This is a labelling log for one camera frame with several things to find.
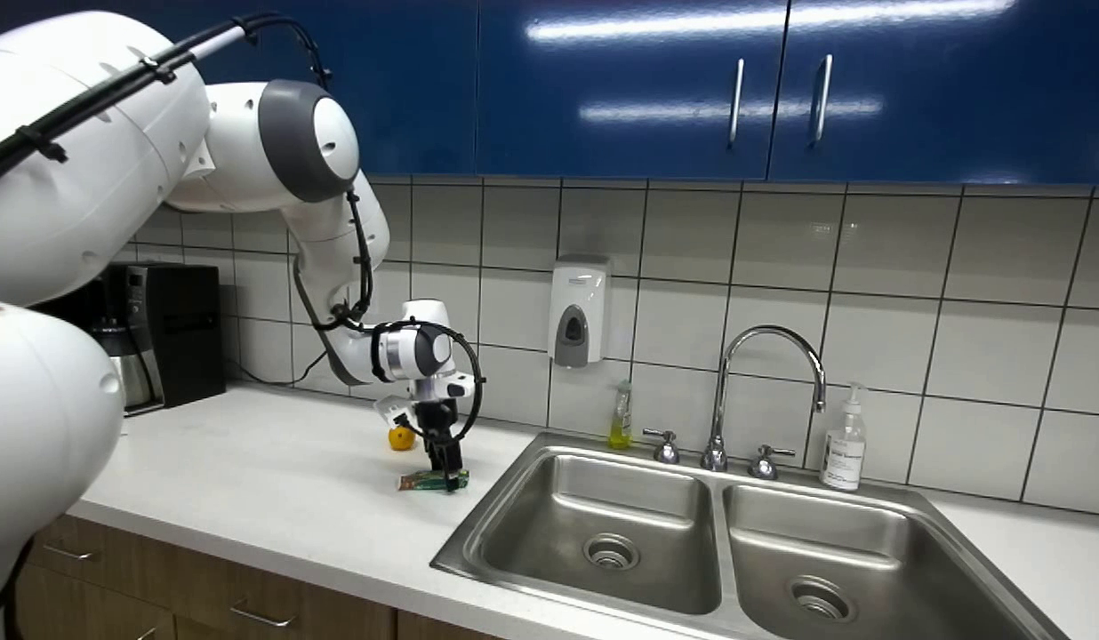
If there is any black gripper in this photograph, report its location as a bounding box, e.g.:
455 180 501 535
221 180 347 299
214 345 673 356
412 397 470 482

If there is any green snack packet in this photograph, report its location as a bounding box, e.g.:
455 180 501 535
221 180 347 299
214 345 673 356
396 465 473 497

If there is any wooden sink apron panel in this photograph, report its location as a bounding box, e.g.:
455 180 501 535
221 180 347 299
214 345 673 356
392 608 499 640

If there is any stainless steel double sink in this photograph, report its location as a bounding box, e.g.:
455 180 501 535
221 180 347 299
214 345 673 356
430 429 1075 640

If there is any green dish soap bottle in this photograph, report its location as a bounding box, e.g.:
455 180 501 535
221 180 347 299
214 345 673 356
604 375 636 455

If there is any wooden drawer front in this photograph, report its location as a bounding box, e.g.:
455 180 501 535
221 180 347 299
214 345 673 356
9 513 151 640
135 535 399 640

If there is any chrome gooseneck faucet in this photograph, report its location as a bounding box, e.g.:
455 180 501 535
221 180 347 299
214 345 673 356
696 321 831 477

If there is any black coffee machine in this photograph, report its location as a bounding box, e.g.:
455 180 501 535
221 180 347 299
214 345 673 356
35 260 230 417

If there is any blue glossy cabinet door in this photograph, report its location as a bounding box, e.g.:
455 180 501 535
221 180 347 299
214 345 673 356
141 0 490 180
473 0 795 187
765 0 1099 190

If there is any clear soap bottle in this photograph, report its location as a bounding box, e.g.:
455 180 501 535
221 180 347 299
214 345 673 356
816 382 871 495

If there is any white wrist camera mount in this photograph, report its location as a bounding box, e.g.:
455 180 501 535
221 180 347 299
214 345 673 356
385 369 481 419

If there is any white wall soap dispenser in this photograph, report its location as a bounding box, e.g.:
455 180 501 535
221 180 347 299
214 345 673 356
544 260 611 369

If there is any chrome faucet handle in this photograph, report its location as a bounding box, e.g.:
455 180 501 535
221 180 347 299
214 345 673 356
641 426 685 465
743 441 794 482

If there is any silver cabinet door handle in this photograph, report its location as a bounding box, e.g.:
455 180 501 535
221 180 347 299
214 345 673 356
726 52 749 154
811 51 837 148

